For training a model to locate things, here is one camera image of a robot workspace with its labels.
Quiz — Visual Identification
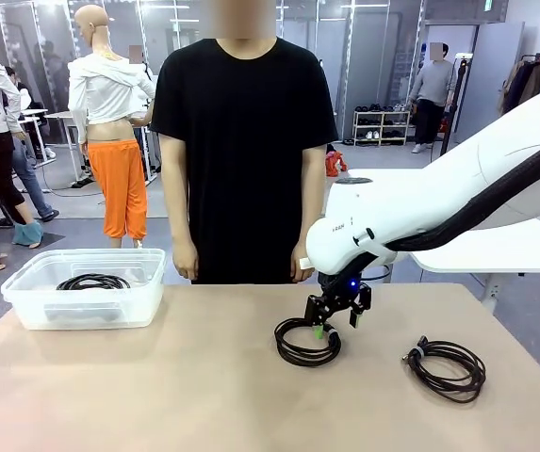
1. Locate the person's left hand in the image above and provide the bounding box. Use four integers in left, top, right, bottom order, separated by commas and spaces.
290, 242, 318, 283

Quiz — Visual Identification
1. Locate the clear plastic storage box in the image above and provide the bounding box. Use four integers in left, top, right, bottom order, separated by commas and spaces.
0, 248, 166, 331

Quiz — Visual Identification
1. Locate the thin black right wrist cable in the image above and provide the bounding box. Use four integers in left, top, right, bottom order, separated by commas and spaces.
367, 263, 392, 284

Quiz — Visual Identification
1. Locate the shoe rack with shoes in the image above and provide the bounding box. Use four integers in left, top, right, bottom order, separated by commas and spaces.
352, 105, 412, 147

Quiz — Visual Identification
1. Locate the person's left forearm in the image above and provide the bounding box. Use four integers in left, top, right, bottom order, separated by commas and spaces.
296, 186, 326, 250

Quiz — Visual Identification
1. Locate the teal cloth bundle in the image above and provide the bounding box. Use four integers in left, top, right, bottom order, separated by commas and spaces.
12, 219, 44, 249

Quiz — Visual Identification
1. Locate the white table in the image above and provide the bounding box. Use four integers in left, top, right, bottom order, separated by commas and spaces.
347, 167, 540, 313

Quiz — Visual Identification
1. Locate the brown cable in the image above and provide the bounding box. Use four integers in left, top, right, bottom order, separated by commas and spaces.
400, 335, 487, 404

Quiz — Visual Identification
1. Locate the red toy figure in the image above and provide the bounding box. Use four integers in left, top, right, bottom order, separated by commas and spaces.
324, 149, 350, 178

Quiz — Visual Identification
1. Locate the person's right hand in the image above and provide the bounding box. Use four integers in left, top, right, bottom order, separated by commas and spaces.
172, 242, 201, 282

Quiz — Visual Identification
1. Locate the black tripod pole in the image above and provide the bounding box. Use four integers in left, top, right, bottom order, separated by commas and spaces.
438, 53, 474, 156

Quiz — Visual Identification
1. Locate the person in blue jeans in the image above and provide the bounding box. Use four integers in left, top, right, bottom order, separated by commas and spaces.
3, 65, 61, 223

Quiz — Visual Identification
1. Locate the white desk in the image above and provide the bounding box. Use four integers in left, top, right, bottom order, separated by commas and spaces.
17, 106, 59, 169

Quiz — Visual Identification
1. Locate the person in black t-shirt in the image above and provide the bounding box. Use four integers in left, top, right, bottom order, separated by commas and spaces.
149, 0, 340, 285

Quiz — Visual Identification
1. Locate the person in grey sweater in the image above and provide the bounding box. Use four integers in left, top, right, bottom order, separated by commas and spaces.
409, 41, 457, 154

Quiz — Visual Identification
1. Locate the clothes rack with coats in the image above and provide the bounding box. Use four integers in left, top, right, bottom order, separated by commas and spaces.
498, 53, 540, 117

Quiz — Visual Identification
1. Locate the black braided right arm hose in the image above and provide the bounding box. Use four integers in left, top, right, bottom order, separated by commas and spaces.
385, 131, 540, 253

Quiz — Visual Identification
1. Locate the mannequin with orange trousers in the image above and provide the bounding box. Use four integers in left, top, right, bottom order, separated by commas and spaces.
68, 4, 155, 250

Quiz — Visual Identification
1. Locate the person's right forearm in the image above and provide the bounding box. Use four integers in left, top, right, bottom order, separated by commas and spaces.
161, 186, 196, 253

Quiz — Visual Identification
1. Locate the grey door panel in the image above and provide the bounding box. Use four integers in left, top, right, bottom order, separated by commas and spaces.
455, 21, 526, 142

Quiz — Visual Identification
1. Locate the dark cable white tie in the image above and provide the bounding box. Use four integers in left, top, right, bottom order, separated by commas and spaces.
273, 317, 343, 368

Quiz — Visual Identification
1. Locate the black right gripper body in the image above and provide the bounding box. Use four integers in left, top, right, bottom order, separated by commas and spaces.
319, 270, 370, 308

